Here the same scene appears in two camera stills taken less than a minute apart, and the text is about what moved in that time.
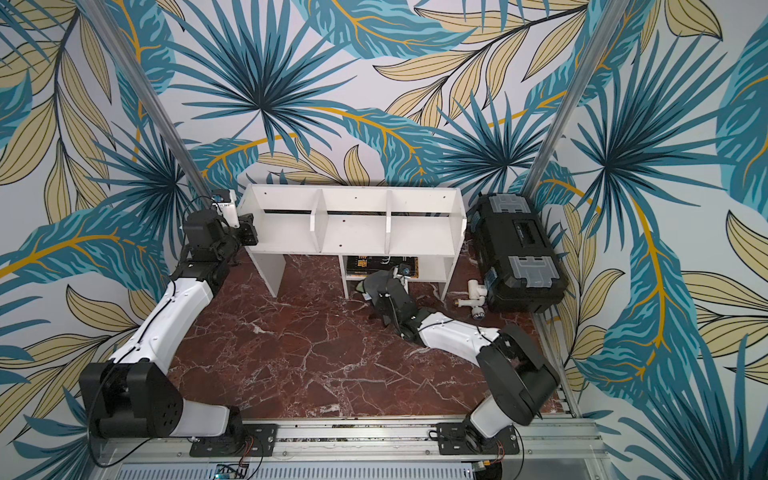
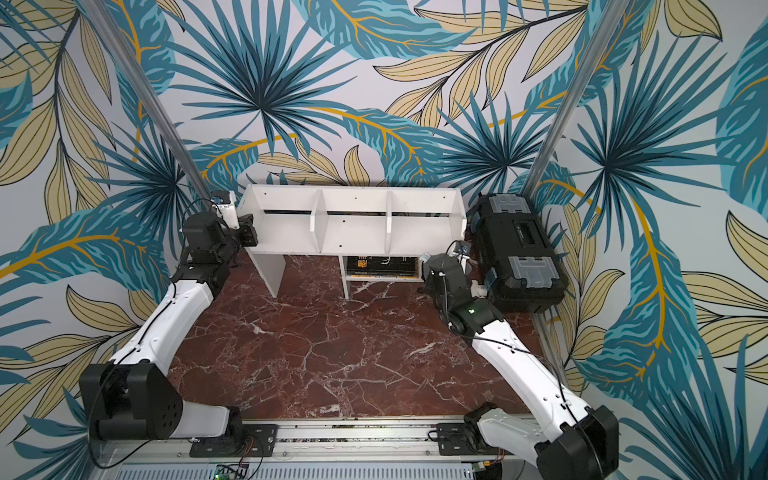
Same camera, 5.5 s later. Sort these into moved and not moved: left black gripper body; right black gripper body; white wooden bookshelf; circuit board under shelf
Moved: right black gripper body
Not moved: left black gripper body; white wooden bookshelf; circuit board under shelf
